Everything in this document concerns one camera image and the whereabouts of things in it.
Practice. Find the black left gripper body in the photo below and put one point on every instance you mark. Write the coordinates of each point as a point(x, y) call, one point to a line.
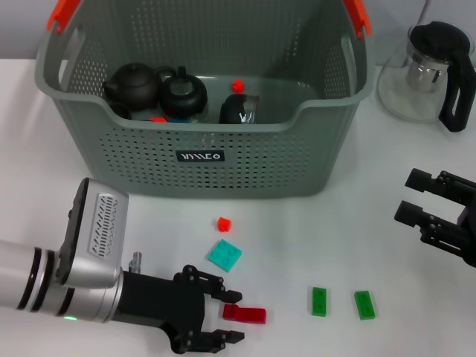
point(160, 305)

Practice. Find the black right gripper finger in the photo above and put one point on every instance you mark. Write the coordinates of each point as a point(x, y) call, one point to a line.
point(442, 186)
point(433, 227)

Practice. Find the teal square brick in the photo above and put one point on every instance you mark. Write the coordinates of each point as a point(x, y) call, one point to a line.
point(225, 256)

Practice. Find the green rectangular brick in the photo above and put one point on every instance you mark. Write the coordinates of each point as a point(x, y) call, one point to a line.
point(365, 305)
point(320, 301)

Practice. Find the bright red slope brick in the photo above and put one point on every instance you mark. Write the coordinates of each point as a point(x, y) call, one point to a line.
point(158, 120)

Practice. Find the black ceramic teapot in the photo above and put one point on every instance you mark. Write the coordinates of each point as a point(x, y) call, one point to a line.
point(130, 87)

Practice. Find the gray perforated storage bin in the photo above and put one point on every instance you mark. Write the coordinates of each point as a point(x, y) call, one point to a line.
point(260, 160)

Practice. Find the glass teacup with black holder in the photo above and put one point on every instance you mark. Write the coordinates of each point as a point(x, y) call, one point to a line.
point(234, 109)
point(184, 96)

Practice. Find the small orange-red brick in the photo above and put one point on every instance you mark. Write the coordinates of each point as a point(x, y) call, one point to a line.
point(238, 86)
point(224, 224)

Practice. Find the blue square brick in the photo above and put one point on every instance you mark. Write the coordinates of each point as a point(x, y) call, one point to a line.
point(177, 121)

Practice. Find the dark red long brick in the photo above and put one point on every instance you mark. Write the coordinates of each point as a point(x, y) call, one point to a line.
point(249, 315)

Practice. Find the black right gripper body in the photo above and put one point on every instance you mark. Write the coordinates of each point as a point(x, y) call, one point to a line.
point(471, 238)

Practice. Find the glass pitcher with black lid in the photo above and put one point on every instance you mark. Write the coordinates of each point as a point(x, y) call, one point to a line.
point(439, 41)

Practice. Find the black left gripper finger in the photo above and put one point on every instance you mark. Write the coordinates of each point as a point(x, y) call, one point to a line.
point(215, 340)
point(219, 290)

